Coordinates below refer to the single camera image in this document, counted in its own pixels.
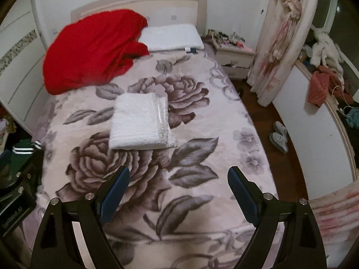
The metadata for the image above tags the gold ornate frame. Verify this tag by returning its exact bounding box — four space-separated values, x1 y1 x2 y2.
0 114 18 149

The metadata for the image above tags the white pillow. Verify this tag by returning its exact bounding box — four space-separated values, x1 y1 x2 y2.
138 24 205 53

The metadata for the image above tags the red duvet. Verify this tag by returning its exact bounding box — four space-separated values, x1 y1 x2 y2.
43 9 150 96

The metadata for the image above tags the row of small bottles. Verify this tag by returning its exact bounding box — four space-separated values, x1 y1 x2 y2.
206 28 253 51

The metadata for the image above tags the cream bed headboard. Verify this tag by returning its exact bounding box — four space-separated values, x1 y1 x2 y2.
70 0 208 34

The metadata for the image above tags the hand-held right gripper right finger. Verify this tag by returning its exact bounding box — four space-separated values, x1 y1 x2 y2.
227 166 328 269

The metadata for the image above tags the floral plush blanket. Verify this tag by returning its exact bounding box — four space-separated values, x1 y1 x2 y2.
21 49 284 269

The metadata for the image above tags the white nightstand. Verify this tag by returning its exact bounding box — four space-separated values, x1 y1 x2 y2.
212 38 256 80

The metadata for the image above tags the white clothes pile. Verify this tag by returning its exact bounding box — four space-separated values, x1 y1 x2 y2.
310 24 347 76

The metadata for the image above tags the white knitted sweater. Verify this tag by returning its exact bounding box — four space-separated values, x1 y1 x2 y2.
108 92 178 151

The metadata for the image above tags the pink floral curtain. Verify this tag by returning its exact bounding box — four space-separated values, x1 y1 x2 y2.
307 181 359 269
247 0 317 105

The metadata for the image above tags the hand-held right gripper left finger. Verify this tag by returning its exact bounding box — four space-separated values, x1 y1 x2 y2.
30 165 130 269

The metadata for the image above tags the white wardrobe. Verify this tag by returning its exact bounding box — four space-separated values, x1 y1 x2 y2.
0 0 57 135

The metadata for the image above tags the green garment with white stripes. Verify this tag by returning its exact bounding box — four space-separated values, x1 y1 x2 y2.
10 139 44 163

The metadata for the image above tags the pink cloth on ledge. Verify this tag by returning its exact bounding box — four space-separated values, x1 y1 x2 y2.
308 66 341 107

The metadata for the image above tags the grey white slipper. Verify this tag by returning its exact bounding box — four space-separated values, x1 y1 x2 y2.
269 132 289 154
273 121 289 138

